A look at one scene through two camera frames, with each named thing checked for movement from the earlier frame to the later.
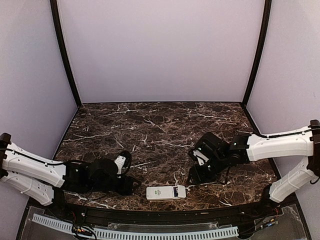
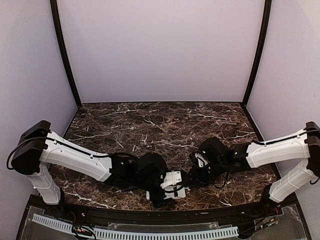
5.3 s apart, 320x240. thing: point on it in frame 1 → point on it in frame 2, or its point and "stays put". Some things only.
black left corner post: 57,27 stays put
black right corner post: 267,8 stays put
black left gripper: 125,189 → 155,198
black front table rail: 164,216 stays put
